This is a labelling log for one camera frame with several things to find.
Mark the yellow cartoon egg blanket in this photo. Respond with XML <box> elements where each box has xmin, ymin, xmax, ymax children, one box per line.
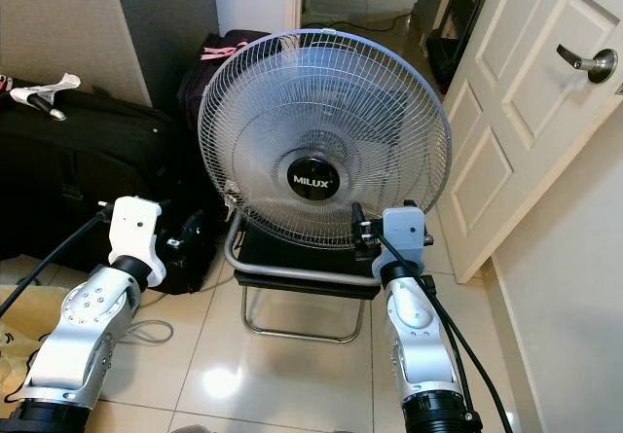
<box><xmin>0</xmin><ymin>287</ymin><xmax>79</xmax><ymax>424</ymax></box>

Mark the dark upright suitcase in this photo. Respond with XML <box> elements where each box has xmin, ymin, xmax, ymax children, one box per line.
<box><xmin>177</xmin><ymin>30</ymin><xmax>272</xmax><ymax>210</ymax></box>

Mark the white cloth luggage tag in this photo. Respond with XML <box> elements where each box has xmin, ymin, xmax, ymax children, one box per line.
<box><xmin>10</xmin><ymin>73</ymin><xmax>82</xmax><ymax>103</ymax></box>

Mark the grey fabric partition panel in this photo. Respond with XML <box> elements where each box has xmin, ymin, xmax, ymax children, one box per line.
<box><xmin>0</xmin><ymin>0</ymin><xmax>152</xmax><ymax>108</ymax></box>

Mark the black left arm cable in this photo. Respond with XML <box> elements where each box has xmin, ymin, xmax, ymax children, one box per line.
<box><xmin>0</xmin><ymin>211</ymin><xmax>108</xmax><ymax>317</ymax></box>

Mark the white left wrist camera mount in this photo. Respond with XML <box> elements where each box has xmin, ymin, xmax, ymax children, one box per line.
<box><xmin>107</xmin><ymin>197</ymin><xmax>165</xmax><ymax>283</ymax></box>

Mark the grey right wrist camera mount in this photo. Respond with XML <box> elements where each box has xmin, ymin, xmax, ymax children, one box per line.
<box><xmin>380</xmin><ymin>207</ymin><xmax>427</xmax><ymax>269</ymax></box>

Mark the large black suitcase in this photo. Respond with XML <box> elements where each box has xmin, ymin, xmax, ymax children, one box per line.
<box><xmin>0</xmin><ymin>88</ymin><xmax>186</xmax><ymax>293</ymax></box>

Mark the grey MILUX pedestal fan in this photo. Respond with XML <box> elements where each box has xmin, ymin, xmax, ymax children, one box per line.
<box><xmin>198</xmin><ymin>28</ymin><xmax>453</xmax><ymax>251</ymax></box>

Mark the thin white floor cable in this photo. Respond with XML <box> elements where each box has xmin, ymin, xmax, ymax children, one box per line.
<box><xmin>127</xmin><ymin>318</ymin><xmax>174</xmax><ymax>346</ymax></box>

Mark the white panelled door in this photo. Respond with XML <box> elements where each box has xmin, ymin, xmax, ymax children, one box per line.
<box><xmin>433</xmin><ymin>0</ymin><xmax>623</xmax><ymax>283</ymax></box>

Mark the metal door lever handle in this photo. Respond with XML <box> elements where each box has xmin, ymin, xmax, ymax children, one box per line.
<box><xmin>557</xmin><ymin>45</ymin><xmax>619</xmax><ymax>85</ymax></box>

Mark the black metal frame chair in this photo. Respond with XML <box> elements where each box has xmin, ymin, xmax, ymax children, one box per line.
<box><xmin>224</xmin><ymin>209</ymin><xmax>390</xmax><ymax>343</ymax></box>

